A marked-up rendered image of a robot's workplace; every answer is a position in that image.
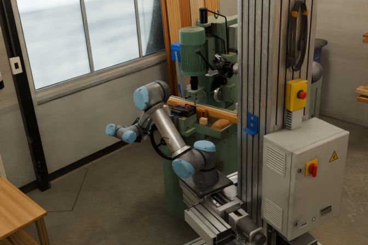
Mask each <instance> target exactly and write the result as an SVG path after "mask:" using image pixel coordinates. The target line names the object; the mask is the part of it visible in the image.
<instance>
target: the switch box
mask: <svg viewBox="0 0 368 245"><path fill-rule="evenodd" d="M228 48H229V49H237V48H238V24H234V25H231V26H229V27H228Z"/></svg>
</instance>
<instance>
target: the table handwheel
mask: <svg viewBox="0 0 368 245"><path fill-rule="evenodd" d="M155 127H156V125H155V123H153V124H152V125H151V129H150V130H149V131H154V129H155ZM149 137H150V141H151V144H152V146H153V148H154V149H155V151H156V152H157V153H158V154H159V155H160V156H161V157H163V158H165V159H167V160H173V159H172V156H168V155H166V154H164V153H162V152H161V150H160V149H159V148H158V147H159V146H160V145H164V146H166V145H167V144H166V142H165V140H164V139H163V138H161V139H160V143H159V144H158V145H156V143H155V140H154V136H153V133H152V134H151V135H150V136H149Z"/></svg>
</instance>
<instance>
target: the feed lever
mask: <svg viewBox="0 0 368 245"><path fill-rule="evenodd" d="M195 52H196V53H197V54H199V55H200V56H201V57H202V58H203V60H204V61H205V62H206V63H207V65H208V66H209V67H210V68H211V69H212V70H213V71H214V69H213V68H212V66H211V65H210V64H209V63H208V61H207V60H206V58H205V57H204V56H203V55H202V54H201V50H200V49H197V50H196V51H195ZM226 83H228V81H227V78H226V77H222V76H219V77H218V78H217V84H220V85H223V86H224V85H225V84H226Z"/></svg>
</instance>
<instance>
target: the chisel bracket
mask: <svg viewBox="0 0 368 245"><path fill-rule="evenodd" d="M203 91H205V87H203V86H198V89H197V90H191V89H190V90H188V91H187V97H188V96H191V97H190V98H187V100H190V101H197V100H199V99H200V98H202V97H204V96H205V94H203Z"/></svg>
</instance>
